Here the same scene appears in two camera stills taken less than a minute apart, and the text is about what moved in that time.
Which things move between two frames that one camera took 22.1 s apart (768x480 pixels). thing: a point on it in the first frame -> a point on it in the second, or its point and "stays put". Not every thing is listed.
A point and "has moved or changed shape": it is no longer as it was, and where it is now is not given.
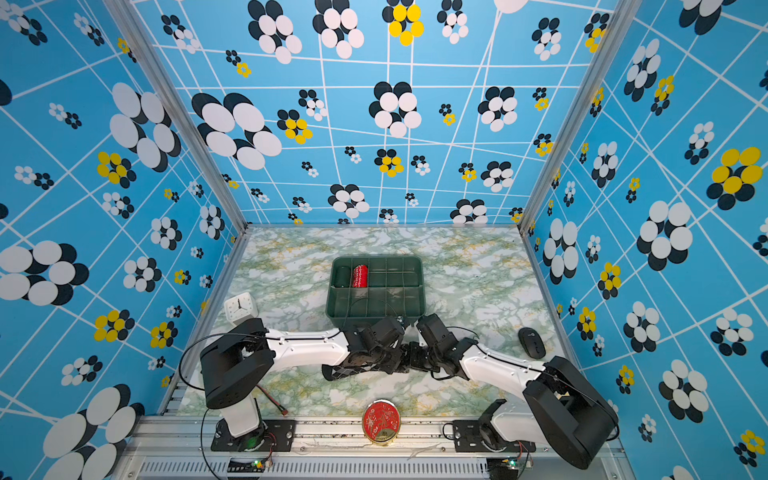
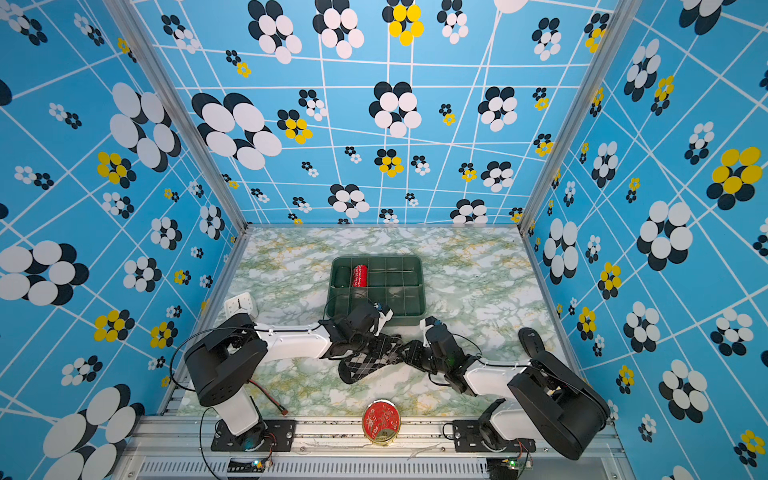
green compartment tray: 363,289 stays put
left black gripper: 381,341 -> 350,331
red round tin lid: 381,421 stays put
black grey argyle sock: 355,363 has moved or changed shape
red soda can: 361,276 stays put
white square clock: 240,309 stays put
